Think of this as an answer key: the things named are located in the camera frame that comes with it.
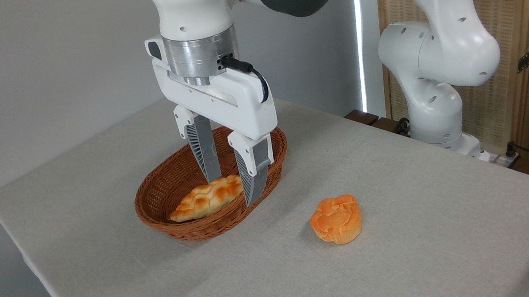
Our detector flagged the grey tablecloth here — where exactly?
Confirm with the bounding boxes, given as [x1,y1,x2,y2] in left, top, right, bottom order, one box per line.
[0,53,529,297]

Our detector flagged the brown wicker oval basket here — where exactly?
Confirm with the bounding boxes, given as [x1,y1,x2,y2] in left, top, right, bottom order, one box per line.
[126,118,298,248]

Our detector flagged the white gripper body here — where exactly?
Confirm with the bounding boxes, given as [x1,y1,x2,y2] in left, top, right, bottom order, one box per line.
[144,22,280,152]

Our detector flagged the golden braided bread loaf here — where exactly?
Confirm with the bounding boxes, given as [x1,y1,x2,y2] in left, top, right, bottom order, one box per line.
[166,174,247,224]

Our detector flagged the orange round bread roll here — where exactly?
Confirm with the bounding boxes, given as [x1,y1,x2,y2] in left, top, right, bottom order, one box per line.
[307,193,365,248]

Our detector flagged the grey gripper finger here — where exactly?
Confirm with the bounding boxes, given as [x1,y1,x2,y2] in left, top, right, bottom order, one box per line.
[173,101,223,186]
[227,128,280,208]

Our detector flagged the white power strip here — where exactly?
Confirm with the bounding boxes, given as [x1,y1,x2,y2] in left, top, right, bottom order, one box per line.
[477,145,522,173]

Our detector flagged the dark brown wooden block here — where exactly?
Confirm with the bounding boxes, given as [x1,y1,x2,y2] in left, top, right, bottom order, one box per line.
[344,107,380,129]
[371,114,412,142]

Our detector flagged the black cable at base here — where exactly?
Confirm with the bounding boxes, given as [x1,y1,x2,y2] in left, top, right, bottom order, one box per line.
[392,117,412,138]

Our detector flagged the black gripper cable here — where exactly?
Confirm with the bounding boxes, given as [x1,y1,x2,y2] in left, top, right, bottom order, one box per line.
[219,50,271,108]

